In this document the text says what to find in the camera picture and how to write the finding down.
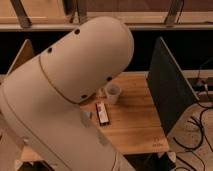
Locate right dark divider panel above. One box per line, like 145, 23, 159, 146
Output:
147, 37, 199, 135

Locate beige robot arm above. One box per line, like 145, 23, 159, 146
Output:
0, 17, 134, 171

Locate wooden shelf rail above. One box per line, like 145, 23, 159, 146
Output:
0, 0, 213, 31

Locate translucent plastic cup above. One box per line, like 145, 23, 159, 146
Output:
105, 84, 121, 104

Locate black floor cables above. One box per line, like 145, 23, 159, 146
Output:
169, 56, 213, 171

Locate left cork divider panel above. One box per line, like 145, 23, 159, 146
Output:
7, 39, 35, 75

